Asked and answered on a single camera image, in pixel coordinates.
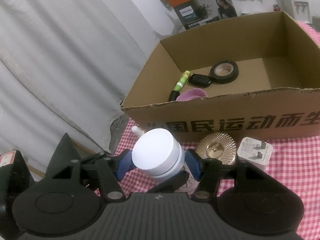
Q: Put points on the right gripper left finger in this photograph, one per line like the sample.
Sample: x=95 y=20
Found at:
x=103 y=172

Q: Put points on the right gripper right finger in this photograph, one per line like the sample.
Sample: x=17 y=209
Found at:
x=209 y=173

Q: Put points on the green liquid dropper bottle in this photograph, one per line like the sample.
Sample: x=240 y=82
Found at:
x=138 y=132

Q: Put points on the white vitamin bottle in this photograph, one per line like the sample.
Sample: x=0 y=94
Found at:
x=159 y=155

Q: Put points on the purple plastic lid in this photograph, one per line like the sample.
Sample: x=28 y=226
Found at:
x=192 y=94

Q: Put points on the black key fob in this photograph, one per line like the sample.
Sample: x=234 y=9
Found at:
x=199 y=80

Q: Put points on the green glue stick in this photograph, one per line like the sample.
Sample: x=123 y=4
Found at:
x=182 y=81

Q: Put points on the black electrical tape roll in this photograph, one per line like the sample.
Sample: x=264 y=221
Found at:
x=224 y=72

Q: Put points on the gold lid cosmetic jar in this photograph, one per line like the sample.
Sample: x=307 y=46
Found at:
x=218 y=145

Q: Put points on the white power adapter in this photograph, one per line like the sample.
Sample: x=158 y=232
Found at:
x=255 y=151

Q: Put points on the red checkered tablecloth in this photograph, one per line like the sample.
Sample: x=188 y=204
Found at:
x=294 y=163

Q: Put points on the brown cardboard box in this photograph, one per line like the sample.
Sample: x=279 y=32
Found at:
x=250 y=76

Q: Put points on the white curtain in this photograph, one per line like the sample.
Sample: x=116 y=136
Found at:
x=66 y=65

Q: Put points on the orange Philips box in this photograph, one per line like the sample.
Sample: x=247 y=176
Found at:
x=194 y=13

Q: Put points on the water dispenser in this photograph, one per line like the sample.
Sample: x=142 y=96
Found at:
x=299 y=10

